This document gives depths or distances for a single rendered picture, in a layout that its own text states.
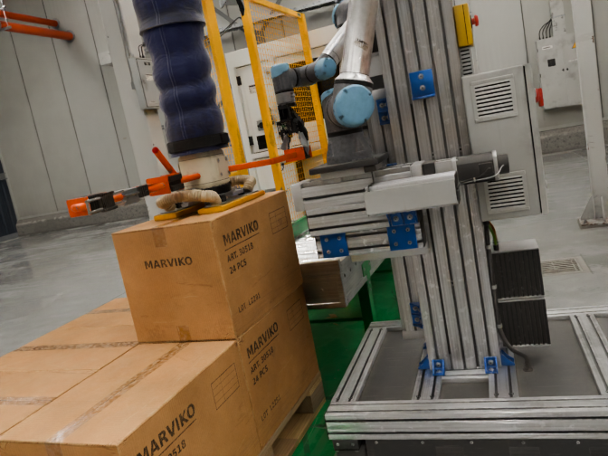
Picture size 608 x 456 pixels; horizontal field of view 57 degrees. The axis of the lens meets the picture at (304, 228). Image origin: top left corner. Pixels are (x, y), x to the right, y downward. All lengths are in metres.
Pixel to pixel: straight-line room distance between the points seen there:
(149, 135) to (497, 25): 8.52
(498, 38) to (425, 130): 9.27
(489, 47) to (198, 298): 9.73
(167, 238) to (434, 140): 0.94
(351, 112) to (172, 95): 0.69
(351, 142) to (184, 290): 0.73
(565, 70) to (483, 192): 9.09
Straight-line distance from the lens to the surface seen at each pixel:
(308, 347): 2.39
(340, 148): 1.78
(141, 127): 3.57
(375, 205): 1.66
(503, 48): 11.15
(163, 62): 2.07
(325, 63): 2.17
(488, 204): 1.90
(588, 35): 5.02
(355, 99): 1.65
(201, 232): 1.80
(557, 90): 10.91
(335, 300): 2.42
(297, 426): 2.37
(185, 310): 1.92
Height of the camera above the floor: 1.15
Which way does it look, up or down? 9 degrees down
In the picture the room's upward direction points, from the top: 11 degrees counter-clockwise
